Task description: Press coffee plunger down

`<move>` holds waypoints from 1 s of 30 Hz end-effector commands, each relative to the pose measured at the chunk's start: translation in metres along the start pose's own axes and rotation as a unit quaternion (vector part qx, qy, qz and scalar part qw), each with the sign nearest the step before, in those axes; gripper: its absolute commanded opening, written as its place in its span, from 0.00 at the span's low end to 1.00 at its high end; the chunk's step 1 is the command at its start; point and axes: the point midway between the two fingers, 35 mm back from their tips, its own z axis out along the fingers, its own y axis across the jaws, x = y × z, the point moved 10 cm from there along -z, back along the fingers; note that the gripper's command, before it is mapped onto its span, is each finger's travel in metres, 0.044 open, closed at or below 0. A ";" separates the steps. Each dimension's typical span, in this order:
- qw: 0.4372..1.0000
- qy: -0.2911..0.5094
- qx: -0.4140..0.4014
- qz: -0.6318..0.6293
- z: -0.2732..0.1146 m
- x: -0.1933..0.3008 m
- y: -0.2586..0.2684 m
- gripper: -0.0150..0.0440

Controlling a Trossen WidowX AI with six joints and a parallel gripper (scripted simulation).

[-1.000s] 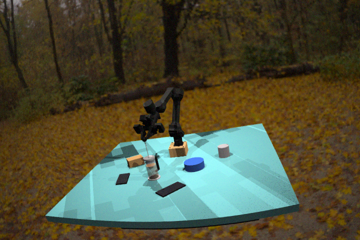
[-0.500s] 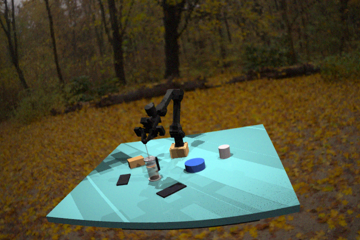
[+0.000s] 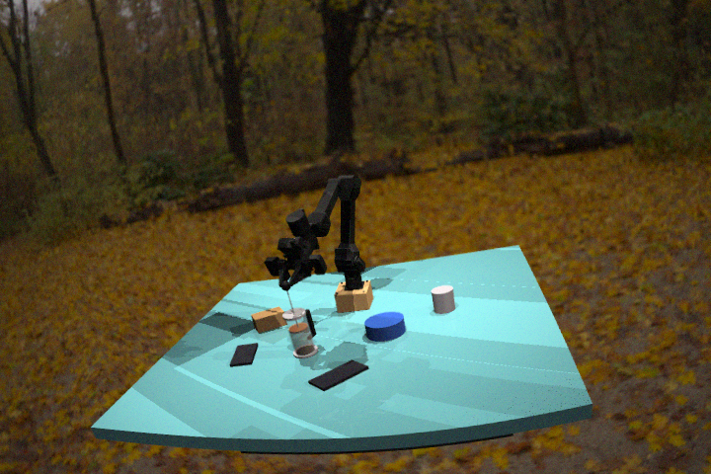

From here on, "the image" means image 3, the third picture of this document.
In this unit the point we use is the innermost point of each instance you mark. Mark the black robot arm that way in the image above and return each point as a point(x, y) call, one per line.
point(317, 224)

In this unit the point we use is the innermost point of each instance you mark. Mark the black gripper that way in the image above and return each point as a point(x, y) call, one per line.
point(302, 267)

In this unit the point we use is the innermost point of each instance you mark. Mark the french press coffee maker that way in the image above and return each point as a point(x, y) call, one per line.
point(300, 328)

